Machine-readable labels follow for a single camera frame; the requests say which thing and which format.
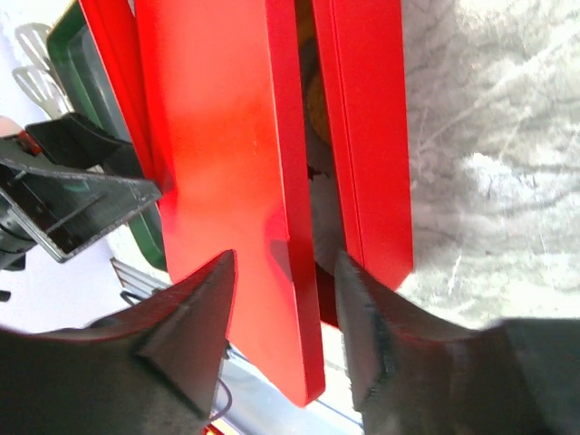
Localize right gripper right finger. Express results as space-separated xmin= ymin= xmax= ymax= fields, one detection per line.
xmin=334 ymin=253 xmax=579 ymax=434

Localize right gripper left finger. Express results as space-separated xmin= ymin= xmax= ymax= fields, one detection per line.
xmin=1 ymin=250 xmax=236 ymax=434

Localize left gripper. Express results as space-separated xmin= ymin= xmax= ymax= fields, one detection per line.
xmin=1 ymin=112 xmax=161 ymax=271

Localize black gold-rimmed tray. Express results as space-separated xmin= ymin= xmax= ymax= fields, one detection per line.
xmin=47 ymin=1 xmax=167 ymax=271

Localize metal tongs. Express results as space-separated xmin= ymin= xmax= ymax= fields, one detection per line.
xmin=12 ymin=23 xmax=73 ymax=119

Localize red box lid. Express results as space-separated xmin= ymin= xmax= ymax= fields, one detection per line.
xmin=81 ymin=1 xmax=325 ymax=406

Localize red cookie box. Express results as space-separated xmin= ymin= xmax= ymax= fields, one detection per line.
xmin=296 ymin=0 xmax=414 ymax=327

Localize round dotted biscuit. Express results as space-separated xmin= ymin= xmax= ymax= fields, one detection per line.
xmin=305 ymin=72 xmax=331 ymax=144

